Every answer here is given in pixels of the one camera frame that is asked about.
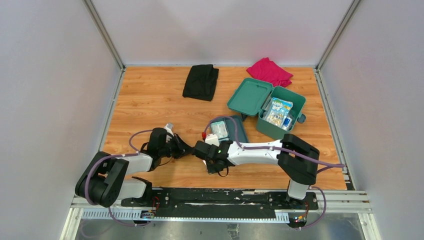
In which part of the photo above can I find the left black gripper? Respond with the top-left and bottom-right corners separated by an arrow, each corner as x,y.
159,133 -> 194,160

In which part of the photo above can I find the dark teal divided tray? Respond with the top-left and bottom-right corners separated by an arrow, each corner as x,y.
209,115 -> 249,143

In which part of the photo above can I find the teal medicine box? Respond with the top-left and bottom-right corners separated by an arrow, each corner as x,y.
227,78 -> 306,140

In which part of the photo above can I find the small white blue bottle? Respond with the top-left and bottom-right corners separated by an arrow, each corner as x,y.
282,115 -> 294,131

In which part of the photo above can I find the light blue mask packet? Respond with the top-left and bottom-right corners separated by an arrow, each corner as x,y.
263,97 -> 294,128

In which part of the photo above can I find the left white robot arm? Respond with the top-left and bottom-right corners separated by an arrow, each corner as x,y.
74,123 -> 193,208

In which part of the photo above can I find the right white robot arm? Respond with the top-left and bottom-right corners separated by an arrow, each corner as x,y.
192,134 -> 320,209

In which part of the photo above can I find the black folded cloth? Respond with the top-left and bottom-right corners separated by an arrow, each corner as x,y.
182,64 -> 219,102

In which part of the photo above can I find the pink folded cloth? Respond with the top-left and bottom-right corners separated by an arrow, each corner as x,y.
246,57 -> 294,88

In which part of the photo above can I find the black metal base rail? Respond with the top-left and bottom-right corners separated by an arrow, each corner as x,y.
67,185 -> 374,229

